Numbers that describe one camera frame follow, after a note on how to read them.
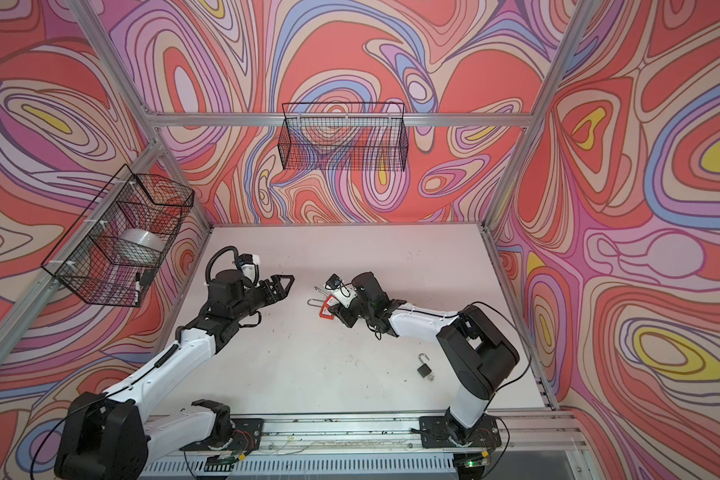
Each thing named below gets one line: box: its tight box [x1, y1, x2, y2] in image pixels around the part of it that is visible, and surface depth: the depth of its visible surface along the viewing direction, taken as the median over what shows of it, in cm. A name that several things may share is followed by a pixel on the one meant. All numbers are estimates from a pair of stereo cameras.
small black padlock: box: [417, 353, 432, 378], surface depth 86 cm
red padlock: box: [319, 294, 340, 320], surface depth 88 cm
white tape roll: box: [114, 228, 166, 265], surface depth 74 cm
